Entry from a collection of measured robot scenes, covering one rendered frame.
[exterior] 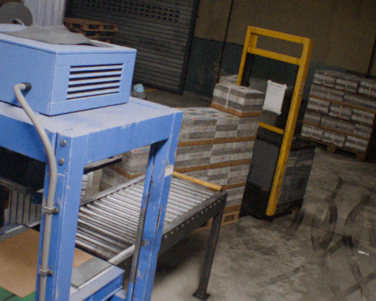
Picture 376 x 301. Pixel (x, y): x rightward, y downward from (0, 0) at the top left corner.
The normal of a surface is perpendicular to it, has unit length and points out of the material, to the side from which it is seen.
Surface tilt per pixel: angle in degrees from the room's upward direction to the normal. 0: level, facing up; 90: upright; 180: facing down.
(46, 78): 90
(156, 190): 90
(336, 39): 90
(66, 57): 90
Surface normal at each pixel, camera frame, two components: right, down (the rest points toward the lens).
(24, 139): -0.44, 0.17
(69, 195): 0.88, 0.27
